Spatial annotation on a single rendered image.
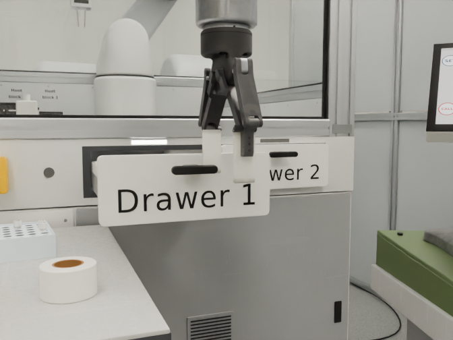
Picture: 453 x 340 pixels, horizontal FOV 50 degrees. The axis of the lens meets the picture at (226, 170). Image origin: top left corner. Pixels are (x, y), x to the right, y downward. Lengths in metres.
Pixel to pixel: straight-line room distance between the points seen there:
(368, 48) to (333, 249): 1.81
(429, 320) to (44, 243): 0.58
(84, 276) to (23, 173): 0.50
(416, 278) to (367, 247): 2.31
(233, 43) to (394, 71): 2.13
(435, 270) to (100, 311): 0.40
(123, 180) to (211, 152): 0.15
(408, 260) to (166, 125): 0.63
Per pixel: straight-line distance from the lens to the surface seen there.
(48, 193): 1.09
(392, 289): 0.74
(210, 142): 0.77
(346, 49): 1.32
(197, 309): 1.22
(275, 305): 1.29
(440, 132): 1.28
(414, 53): 2.72
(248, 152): 0.63
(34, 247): 0.84
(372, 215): 2.92
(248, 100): 0.63
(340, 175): 1.31
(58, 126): 1.08
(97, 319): 0.58
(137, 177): 0.77
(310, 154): 1.24
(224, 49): 0.68
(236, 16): 0.68
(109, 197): 0.77
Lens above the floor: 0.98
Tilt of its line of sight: 5 degrees down
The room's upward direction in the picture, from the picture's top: straight up
